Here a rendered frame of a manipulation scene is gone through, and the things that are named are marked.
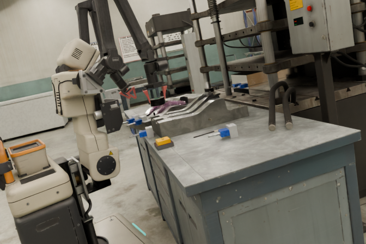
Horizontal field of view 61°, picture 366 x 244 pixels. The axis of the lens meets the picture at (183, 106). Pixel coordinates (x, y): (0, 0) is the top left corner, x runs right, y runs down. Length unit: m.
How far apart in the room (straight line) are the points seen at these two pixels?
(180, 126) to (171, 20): 4.89
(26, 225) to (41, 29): 7.88
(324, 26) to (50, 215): 1.54
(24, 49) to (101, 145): 7.64
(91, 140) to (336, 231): 1.16
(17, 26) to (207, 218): 8.52
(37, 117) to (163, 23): 3.94
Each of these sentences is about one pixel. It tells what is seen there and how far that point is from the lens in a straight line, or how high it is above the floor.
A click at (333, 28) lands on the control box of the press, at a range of 1.75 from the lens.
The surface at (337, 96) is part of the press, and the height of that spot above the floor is 0.75.
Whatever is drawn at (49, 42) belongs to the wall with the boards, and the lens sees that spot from 9.07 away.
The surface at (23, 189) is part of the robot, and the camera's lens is 1.47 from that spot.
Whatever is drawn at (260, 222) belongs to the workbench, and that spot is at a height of 0.57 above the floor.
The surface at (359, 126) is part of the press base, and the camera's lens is 2.34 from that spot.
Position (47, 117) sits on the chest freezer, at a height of 0.36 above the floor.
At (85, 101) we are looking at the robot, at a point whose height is 1.07.
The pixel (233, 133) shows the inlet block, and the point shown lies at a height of 0.82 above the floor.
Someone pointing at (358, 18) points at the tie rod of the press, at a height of 1.20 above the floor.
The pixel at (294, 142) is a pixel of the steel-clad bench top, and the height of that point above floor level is 0.80.
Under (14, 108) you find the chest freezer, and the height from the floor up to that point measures 0.75.
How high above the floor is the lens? 1.21
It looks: 10 degrees down
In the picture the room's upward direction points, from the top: 12 degrees counter-clockwise
